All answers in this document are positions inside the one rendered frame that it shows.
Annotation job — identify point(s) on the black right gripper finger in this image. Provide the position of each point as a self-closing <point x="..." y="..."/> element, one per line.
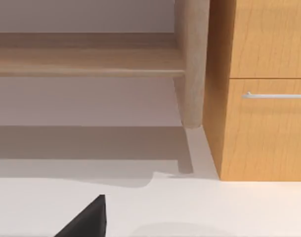
<point x="91" y="219"/>

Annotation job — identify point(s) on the wooden cupboard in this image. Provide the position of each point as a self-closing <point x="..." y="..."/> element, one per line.
<point x="215" y="98"/>

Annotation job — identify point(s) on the wooden drawer front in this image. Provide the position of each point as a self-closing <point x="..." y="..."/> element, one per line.
<point x="269" y="138"/>
<point x="271" y="37"/>

